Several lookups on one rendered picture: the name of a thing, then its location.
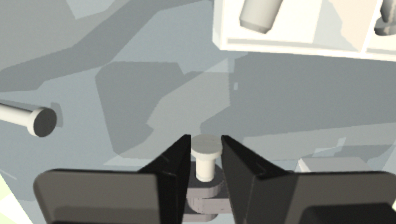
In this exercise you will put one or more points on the white block with screws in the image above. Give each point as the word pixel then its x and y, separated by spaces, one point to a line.
pixel 341 164

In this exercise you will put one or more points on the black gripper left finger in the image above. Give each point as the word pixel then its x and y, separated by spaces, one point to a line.
pixel 119 197

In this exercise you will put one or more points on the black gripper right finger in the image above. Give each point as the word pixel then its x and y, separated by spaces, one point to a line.
pixel 261 192

